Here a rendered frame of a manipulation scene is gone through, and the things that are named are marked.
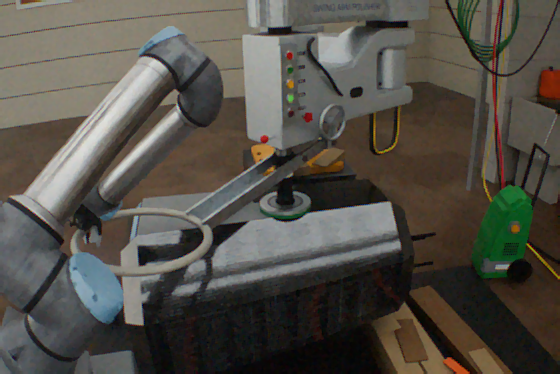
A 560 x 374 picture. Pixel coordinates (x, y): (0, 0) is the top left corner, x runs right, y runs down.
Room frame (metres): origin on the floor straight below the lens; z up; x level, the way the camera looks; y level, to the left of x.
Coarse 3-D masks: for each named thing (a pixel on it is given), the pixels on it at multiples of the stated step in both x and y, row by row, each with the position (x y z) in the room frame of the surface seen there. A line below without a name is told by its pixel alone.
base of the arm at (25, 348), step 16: (16, 320) 0.71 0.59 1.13; (0, 336) 0.68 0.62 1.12; (16, 336) 0.67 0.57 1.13; (32, 336) 0.66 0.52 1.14; (0, 352) 0.64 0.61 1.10; (16, 352) 0.65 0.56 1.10; (32, 352) 0.65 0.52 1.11; (48, 352) 0.65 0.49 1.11; (16, 368) 0.62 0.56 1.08; (32, 368) 0.63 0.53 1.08; (48, 368) 0.64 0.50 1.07; (64, 368) 0.67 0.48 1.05
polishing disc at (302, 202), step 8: (296, 192) 1.87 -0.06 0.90; (264, 200) 1.80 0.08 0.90; (272, 200) 1.80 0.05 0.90; (296, 200) 1.79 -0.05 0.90; (304, 200) 1.79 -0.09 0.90; (264, 208) 1.72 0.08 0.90; (272, 208) 1.72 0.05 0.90; (280, 208) 1.72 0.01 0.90; (288, 208) 1.72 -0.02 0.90; (296, 208) 1.71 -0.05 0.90; (304, 208) 1.71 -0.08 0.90
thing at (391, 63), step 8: (392, 48) 2.13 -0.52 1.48; (400, 48) 2.14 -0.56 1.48; (384, 56) 2.12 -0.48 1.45; (392, 56) 2.12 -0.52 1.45; (400, 56) 2.13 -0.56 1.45; (384, 64) 2.12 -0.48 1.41; (392, 64) 2.12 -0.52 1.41; (400, 64) 2.13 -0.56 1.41; (384, 72) 2.12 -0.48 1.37; (392, 72) 2.12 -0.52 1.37; (400, 72) 2.13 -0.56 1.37; (376, 80) 2.14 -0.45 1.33; (384, 80) 2.12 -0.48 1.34; (392, 80) 2.12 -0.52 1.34; (400, 80) 2.13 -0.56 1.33; (384, 88) 2.13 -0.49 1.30; (392, 88) 2.13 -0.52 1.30
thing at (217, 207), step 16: (320, 144) 1.83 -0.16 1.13; (336, 144) 1.85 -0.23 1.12; (272, 160) 1.81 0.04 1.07; (288, 160) 1.74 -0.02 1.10; (304, 160) 1.76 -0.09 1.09; (240, 176) 1.71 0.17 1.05; (256, 176) 1.75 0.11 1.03; (272, 176) 1.67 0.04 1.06; (224, 192) 1.65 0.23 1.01; (240, 192) 1.67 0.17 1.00; (256, 192) 1.61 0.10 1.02; (192, 208) 1.56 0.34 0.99; (208, 208) 1.60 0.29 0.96; (224, 208) 1.52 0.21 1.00; (240, 208) 1.56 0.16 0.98; (208, 224) 1.47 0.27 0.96
